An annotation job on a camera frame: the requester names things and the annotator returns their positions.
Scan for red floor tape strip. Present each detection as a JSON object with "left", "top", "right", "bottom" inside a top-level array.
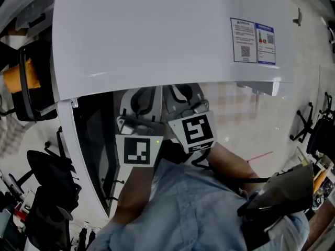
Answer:
[{"left": 247, "top": 151, "right": 274, "bottom": 164}]

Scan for orange cushion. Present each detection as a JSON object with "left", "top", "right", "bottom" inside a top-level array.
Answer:
[{"left": 3, "top": 57, "right": 42, "bottom": 94}]

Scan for white warning label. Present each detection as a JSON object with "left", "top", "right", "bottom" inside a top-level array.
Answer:
[{"left": 230, "top": 17, "right": 259, "bottom": 64}]

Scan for light blue shirt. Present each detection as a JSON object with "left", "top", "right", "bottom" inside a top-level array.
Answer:
[{"left": 86, "top": 157, "right": 311, "bottom": 251}]

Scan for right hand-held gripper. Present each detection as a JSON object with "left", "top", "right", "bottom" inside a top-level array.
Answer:
[{"left": 162, "top": 83, "right": 218, "bottom": 154}]

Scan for blue rating label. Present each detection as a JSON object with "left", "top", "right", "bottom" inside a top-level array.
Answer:
[{"left": 254, "top": 22, "right": 277, "bottom": 66}]

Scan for black office chair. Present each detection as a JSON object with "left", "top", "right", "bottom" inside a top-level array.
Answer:
[
  {"left": 0, "top": 39, "right": 59, "bottom": 123},
  {"left": 7, "top": 126, "right": 82, "bottom": 251},
  {"left": 289, "top": 92, "right": 335, "bottom": 158}
]

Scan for dark grey chest pack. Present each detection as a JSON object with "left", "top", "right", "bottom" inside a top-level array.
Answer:
[{"left": 237, "top": 163, "right": 315, "bottom": 219}]

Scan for person's right forearm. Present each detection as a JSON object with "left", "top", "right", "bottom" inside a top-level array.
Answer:
[{"left": 208, "top": 142, "right": 264, "bottom": 196}]

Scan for person's left forearm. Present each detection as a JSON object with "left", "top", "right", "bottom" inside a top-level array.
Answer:
[{"left": 111, "top": 165, "right": 158, "bottom": 226}]

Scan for grey floor door stop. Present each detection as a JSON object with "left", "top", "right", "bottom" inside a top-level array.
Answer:
[{"left": 292, "top": 7, "right": 304, "bottom": 27}]

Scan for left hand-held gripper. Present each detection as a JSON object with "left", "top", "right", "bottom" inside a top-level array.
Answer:
[{"left": 115, "top": 86, "right": 164, "bottom": 168}]

